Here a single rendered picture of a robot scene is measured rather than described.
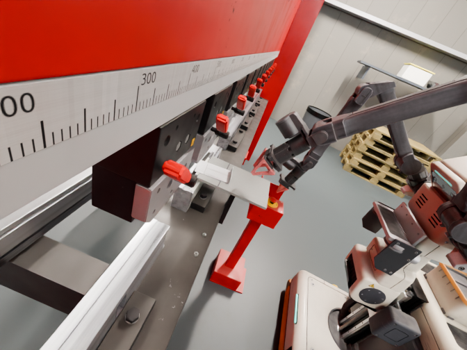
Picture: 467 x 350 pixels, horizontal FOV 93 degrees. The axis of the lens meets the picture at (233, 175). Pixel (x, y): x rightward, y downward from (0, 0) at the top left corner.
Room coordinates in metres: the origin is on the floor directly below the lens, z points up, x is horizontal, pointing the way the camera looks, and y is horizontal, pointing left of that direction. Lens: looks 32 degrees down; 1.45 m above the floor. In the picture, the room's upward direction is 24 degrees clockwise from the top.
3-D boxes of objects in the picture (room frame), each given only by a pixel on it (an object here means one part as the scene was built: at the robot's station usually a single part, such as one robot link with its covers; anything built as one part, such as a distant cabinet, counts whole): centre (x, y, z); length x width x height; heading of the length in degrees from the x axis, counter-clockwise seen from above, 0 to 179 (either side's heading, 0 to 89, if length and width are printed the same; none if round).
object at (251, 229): (1.02, -0.24, 0.39); 0.06 x 0.06 x 0.54; 2
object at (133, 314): (0.20, 0.07, 0.91); 0.03 x 0.03 x 0.02
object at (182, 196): (0.76, 0.13, 0.92); 0.39 x 0.06 x 0.10; 0
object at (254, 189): (0.70, -0.02, 1.00); 0.26 x 0.18 x 0.01; 90
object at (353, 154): (4.50, -2.56, 0.45); 1.26 x 0.87 x 0.90; 84
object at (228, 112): (0.68, 0.13, 1.26); 0.15 x 0.09 x 0.17; 0
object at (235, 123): (1.96, 0.13, 0.92); 1.68 x 0.06 x 0.10; 0
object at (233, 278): (1.02, -0.27, 0.06); 0.25 x 0.20 x 0.12; 92
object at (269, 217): (1.02, -0.24, 0.75); 0.20 x 0.16 x 0.18; 2
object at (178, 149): (0.28, 0.13, 1.26); 0.15 x 0.09 x 0.17; 0
